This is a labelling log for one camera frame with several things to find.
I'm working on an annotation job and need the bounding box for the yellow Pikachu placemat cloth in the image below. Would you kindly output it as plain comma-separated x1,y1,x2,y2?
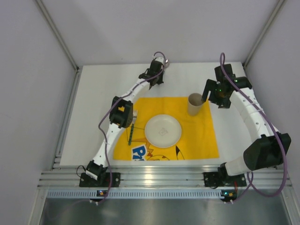
113,97,219,161

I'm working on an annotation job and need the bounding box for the cream round plate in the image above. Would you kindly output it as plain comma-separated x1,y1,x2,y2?
144,114,182,149

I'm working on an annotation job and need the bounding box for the fork with green handle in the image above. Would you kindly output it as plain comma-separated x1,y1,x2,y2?
128,110,138,145

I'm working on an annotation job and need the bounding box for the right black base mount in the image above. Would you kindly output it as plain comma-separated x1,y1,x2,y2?
203,172,231,189

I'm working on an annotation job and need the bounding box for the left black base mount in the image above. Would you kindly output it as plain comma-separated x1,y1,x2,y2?
79,172,120,188

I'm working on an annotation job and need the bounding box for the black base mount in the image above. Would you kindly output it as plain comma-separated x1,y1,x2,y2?
203,172,231,189
79,172,120,188

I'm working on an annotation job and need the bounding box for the beige cup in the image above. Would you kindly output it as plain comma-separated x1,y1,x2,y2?
187,93,203,116

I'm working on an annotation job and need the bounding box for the slotted cable duct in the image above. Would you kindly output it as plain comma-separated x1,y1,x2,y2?
47,189,236,199

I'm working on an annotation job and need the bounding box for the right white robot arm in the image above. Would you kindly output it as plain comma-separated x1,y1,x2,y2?
202,64,291,180

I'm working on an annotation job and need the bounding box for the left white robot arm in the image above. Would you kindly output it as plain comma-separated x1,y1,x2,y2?
85,52,168,183

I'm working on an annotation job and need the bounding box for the aluminium mounting rail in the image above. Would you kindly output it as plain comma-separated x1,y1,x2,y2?
37,165,284,189

